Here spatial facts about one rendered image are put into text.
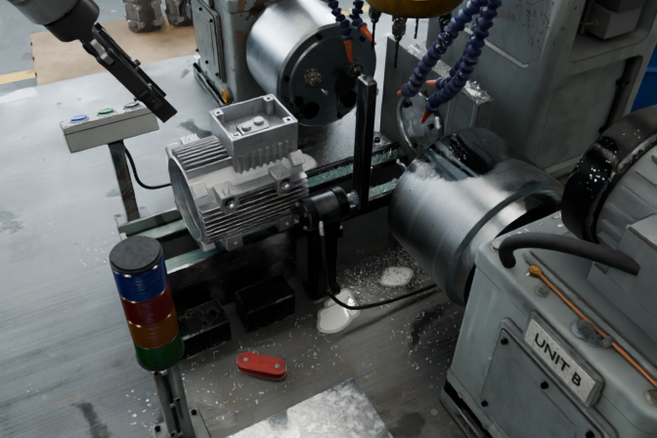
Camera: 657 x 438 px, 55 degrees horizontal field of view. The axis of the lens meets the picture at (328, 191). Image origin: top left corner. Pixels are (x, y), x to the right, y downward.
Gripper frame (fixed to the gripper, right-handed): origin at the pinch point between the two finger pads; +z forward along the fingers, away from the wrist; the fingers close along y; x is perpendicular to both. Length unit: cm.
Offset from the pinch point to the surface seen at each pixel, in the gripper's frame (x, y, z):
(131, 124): 8.7, 14.9, 11.1
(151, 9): -2, 237, 107
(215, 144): -2.4, -5.3, 11.6
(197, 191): 4.2, -13.1, 10.2
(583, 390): -20, -70, 20
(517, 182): -34, -42, 23
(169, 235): 15.9, -3.0, 22.9
